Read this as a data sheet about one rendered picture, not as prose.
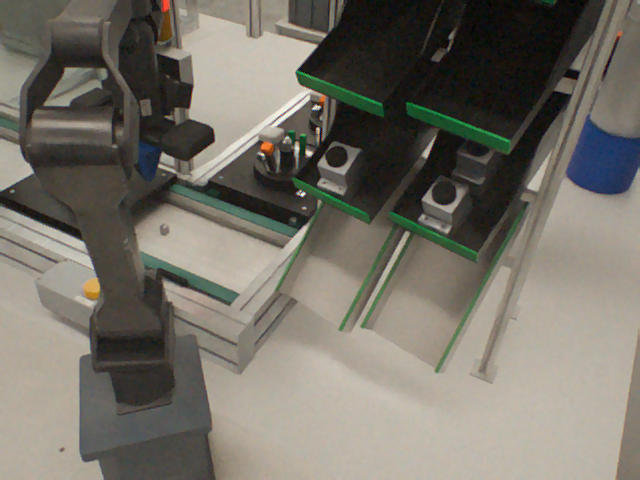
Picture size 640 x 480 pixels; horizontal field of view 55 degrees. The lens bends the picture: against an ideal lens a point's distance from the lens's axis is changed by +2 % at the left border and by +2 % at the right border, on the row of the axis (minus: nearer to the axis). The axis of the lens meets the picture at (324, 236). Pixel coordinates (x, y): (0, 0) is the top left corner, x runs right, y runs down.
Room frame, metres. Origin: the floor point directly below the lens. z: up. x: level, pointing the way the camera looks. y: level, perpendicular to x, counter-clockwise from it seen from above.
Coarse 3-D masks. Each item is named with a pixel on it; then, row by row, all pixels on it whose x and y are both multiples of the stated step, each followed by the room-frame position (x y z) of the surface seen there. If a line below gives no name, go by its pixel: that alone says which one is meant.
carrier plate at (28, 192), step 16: (32, 176) 1.01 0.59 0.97; (160, 176) 1.04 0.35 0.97; (176, 176) 1.06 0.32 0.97; (0, 192) 0.95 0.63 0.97; (16, 192) 0.95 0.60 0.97; (32, 192) 0.96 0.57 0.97; (128, 192) 0.98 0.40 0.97; (144, 192) 0.98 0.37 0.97; (160, 192) 1.01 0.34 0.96; (16, 208) 0.92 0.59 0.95; (32, 208) 0.91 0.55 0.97; (48, 208) 0.91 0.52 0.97; (64, 208) 0.91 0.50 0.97; (64, 224) 0.87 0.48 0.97
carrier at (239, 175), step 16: (272, 128) 1.24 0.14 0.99; (256, 144) 1.20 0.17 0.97; (288, 144) 1.10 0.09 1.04; (304, 144) 1.13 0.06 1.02; (240, 160) 1.13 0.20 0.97; (256, 160) 1.10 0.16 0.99; (288, 160) 1.09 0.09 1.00; (304, 160) 1.12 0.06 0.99; (224, 176) 1.06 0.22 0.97; (240, 176) 1.07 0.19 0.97; (256, 176) 1.07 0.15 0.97; (272, 176) 1.05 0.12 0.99; (288, 176) 1.05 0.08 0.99; (224, 192) 1.03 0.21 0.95; (240, 192) 1.01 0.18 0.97; (256, 192) 1.01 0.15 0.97; (272, 192) 1.02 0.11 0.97; (288, 192) 1.02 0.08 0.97; (272, 208) 0.98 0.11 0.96; (288, 208) 0.97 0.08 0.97; (304, 208) 0.97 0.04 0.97
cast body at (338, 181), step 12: (336, 144) 0.72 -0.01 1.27; (324, 156) 0.70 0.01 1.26; (336, 156) 0.69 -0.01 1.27; (348, 156) 0.70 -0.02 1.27; (360, 156) 0.71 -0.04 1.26; (324, 168) 0.69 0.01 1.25; (336, 168) 0.68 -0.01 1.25; (348, 168) 0.68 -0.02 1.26; (360, 168) 0.71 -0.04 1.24; (324, 180) 0.70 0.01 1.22; (336, 180) 0.69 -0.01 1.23; (348, 180) 0.68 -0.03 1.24; (360, 180) 0.71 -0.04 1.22; (336, 192) 0.68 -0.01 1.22; (348, 192) 0.68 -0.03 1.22
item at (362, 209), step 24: (408, 96) 0.86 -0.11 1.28; (336, 120) 0.79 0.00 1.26; (360, 120) 0.83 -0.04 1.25; (384, 120) 0.82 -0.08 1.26; (408, 120) 0.81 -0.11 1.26; (360, 144) 0.78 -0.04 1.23; (384, 144) 0.78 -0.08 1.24; (408, 144) 0.77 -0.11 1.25; (312, 168) 0.75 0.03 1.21; (384, 168) 0.74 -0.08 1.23; (408, 168) 0.72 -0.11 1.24; (312, 192) 0.70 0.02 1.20; (360, 192) 0.70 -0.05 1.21; (384, 192) 0.68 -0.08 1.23; (360, 216) 0.65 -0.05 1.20
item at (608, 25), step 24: (336, 0) 0.82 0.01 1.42; (624, 0) 0.68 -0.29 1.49; (600, 24) 0.68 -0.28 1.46; (600, 48) 0.68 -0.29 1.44; (600, 72) 0.83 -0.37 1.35; (576, 96) 0.68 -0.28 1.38; (576, 120) 0.68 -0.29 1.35; (552, 168) 0.68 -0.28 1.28; (552, 192) 0.68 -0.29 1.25; (528, 240) 0.68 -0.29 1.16; (528, 264) 0.68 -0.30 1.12; (504, 312) 0.68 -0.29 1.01; (480, 360) 0.71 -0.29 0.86
